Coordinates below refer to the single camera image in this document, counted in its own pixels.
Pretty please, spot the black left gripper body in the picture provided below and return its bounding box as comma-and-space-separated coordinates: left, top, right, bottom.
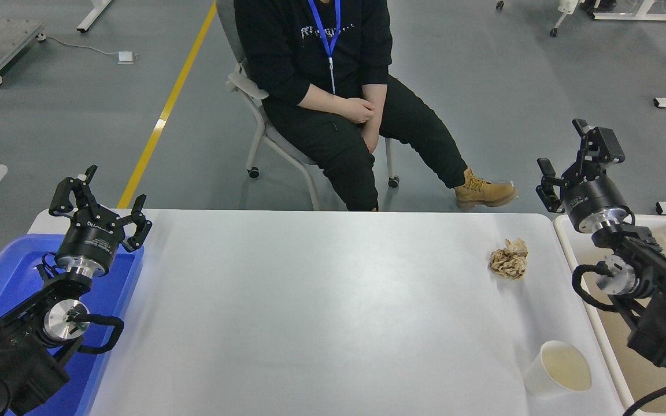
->
55, 208, 128, 271

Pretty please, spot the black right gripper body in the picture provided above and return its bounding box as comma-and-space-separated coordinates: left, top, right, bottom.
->
562, 172, 631, 227

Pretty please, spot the tan paper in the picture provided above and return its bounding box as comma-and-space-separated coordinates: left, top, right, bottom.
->
489, 237, 529, 281

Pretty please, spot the white paper cup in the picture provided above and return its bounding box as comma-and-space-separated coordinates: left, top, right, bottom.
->
523, 340, 593, 399

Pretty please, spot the person's left hand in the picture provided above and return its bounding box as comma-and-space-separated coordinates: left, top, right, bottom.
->
361, 120, 380, 155

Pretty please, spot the person's right hand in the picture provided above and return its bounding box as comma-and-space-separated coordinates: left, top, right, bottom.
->
333, 96, 376, 124

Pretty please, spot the blue plastic tray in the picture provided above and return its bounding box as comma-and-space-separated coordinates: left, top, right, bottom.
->
0, 233, 145, 416

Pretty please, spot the white desk foot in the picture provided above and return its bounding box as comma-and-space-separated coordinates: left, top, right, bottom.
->
593, 0, 666, 23

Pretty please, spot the white wheeled chair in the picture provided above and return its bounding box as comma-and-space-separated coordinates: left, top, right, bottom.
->
495, 0, 578, 38

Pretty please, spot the grey office chair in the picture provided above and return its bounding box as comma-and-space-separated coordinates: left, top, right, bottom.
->
216, 0, 400, 211

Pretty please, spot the white desk leg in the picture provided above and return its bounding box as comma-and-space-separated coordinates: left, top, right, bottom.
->
77, 0, 114, 33

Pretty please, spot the white power cable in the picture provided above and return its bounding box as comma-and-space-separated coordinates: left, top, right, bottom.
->
43, 36, 120, 58

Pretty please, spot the blue lanyard with badge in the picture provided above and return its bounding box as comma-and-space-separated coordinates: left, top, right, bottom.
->
308, 0, 342, 95

